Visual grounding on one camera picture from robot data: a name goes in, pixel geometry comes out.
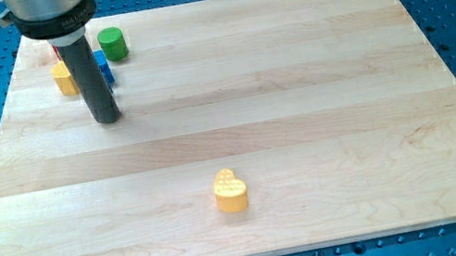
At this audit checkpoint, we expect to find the light wooden board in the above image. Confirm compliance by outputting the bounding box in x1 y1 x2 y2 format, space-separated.
0 0 456 256

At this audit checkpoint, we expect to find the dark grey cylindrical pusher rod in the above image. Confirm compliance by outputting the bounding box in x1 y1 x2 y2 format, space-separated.
57 36 121 124

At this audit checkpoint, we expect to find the yellow hexagon block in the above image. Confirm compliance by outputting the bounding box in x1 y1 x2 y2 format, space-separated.
50 60 80 96

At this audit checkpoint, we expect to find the yellow heart block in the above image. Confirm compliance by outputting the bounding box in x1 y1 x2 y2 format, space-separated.
213 168 249 213

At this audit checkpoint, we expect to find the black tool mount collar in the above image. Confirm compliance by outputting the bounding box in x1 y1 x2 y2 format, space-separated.
0 0 96 45

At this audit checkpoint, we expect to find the green cylinder block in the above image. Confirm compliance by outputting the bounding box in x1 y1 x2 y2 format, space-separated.
97 27 129 61

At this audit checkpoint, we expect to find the blue block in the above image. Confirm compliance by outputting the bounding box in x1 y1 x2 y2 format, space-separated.
94 50 115 85

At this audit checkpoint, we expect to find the red block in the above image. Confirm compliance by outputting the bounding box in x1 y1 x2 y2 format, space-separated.
51 45 62 60

